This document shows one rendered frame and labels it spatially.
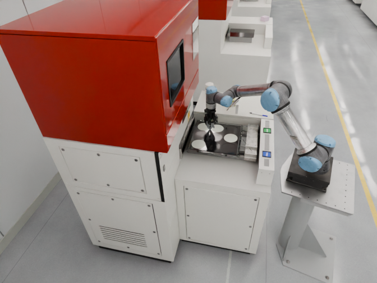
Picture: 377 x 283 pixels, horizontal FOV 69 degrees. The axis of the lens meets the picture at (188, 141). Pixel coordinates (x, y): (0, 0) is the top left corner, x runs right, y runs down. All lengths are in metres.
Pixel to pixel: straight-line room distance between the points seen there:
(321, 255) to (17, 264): 2.49
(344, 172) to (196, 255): 1.30
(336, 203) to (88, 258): 1.93
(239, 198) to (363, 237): 1.36
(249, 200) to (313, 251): 0.92
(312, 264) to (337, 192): 0.81
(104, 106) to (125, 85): 0.19
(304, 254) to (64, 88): 2.14
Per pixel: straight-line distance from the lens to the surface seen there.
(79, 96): 1.42
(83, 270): 2.56
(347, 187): 2.00
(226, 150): 1.93
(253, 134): 2.12
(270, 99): 1.56
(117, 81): 1.27
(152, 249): 2.25
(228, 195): 1.85
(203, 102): 2.31
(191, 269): 2.40
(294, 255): 2.55
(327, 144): 1.75
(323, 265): 2.59
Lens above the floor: 2.16
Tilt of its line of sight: 39 degrees down
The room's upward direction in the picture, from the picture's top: 2 degrees counter-clockwise
